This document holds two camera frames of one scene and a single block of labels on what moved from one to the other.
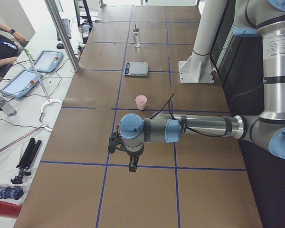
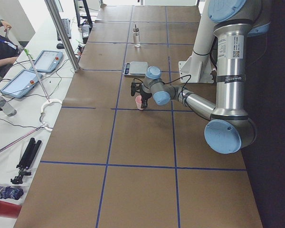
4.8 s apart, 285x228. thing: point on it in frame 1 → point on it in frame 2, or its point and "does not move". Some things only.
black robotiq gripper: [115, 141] → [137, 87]
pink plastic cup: [141, 100] does not move
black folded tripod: [26, 160] does not move
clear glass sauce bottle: [136, 37] does not move
